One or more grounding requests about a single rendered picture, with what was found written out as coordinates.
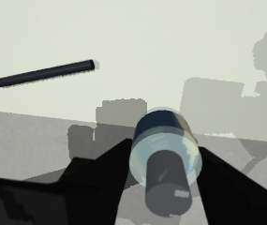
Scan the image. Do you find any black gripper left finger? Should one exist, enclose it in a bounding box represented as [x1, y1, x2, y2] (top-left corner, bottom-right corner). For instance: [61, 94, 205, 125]
[0, 138, 133, 225]

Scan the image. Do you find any black thin rod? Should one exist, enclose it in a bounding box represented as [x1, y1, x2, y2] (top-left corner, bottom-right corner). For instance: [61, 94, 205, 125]
[0, 60, 95, 87]

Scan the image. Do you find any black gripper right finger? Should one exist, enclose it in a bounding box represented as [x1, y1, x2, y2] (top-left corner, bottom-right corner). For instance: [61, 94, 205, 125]
[197, 147, 267, 225]

